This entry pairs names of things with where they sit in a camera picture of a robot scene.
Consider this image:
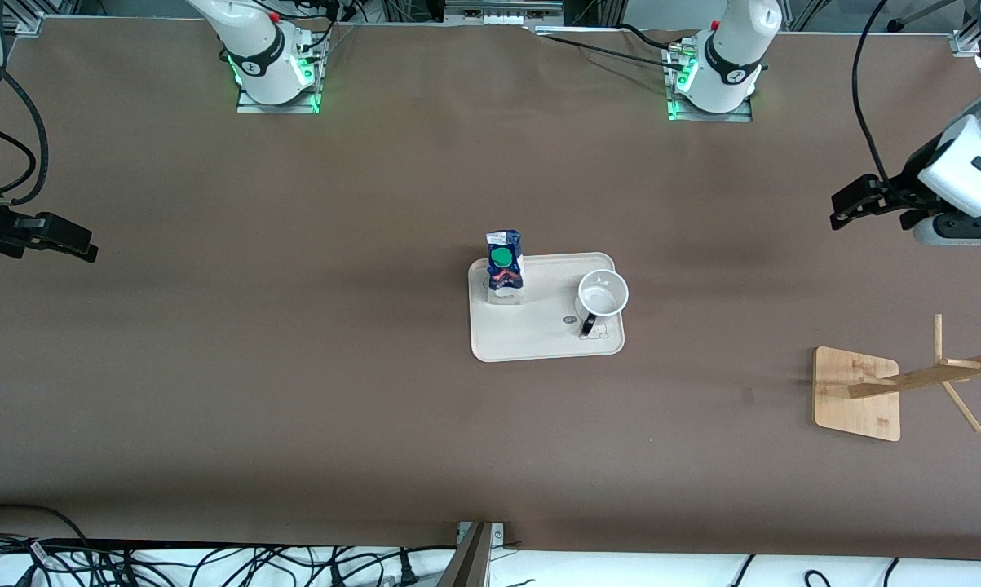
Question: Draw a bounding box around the white smiley face mug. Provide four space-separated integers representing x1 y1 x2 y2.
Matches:
576 269 630 340

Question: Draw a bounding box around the blue milk carton green cap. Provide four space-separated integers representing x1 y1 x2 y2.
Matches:
485 230 527 307

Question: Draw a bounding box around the cream rabbit print tray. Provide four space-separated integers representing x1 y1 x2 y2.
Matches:
467 252 625 363

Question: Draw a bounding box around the wooden mug rack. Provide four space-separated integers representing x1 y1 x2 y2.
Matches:
812 314 981 443

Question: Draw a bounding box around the grey power strip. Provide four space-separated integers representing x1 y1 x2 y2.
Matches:
444 0 566 27

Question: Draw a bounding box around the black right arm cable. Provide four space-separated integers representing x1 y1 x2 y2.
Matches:
0 41 50 205

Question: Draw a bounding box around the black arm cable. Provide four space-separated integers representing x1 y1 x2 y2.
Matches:
851 0 915 184
0 41 50 205

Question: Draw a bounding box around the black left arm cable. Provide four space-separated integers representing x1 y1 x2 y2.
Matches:
851 0 915 184

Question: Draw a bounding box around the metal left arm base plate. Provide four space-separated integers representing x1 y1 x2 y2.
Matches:
665 45 754 123

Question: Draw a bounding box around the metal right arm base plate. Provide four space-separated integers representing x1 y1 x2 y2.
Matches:
236 33 322 115

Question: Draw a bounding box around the short black tabletop cable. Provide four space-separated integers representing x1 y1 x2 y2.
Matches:
616 23 683 51

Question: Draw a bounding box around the black looped floor cable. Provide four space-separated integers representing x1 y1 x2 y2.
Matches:
0 504 91 549

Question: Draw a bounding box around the long black tabletop cable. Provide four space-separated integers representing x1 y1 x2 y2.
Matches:
535 33 687 74

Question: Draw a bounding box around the black cable with white tag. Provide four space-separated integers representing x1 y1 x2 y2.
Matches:
0 534 55 567

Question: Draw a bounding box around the metal table edge bracket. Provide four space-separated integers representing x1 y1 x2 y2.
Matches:
435 520 507 587

